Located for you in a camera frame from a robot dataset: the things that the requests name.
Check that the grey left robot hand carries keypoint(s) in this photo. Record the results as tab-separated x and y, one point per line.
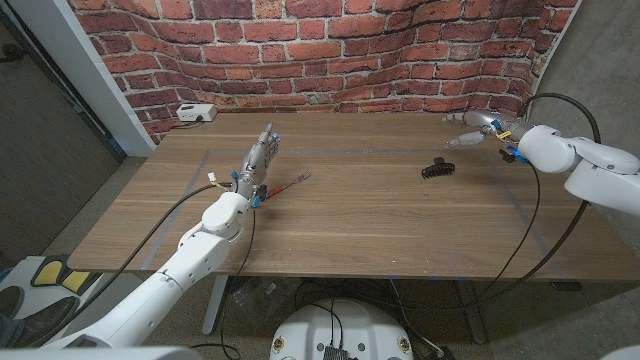
255	165

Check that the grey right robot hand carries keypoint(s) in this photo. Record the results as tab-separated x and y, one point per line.
487	122

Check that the black hair claw clip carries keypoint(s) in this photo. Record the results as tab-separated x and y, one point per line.
440	170

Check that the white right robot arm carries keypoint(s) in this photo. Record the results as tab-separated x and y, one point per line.
600	170

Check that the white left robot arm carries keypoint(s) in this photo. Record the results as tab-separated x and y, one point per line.
150	300

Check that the white power strip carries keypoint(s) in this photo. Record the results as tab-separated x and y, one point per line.
196	112

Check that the clear plastic bag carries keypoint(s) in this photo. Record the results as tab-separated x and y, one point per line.
255	295

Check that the red brick print backdrop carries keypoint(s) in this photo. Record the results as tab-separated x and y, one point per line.
325	50

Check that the grey table leg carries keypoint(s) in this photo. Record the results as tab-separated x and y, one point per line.
472	315
215	305

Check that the white pillar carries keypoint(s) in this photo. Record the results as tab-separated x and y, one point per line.
90	75

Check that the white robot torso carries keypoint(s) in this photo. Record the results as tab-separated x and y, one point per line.
365	330

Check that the dark grey perforated panel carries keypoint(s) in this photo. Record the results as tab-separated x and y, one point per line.
45	150

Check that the white base with yellow pads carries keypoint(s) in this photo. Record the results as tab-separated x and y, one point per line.
50	272

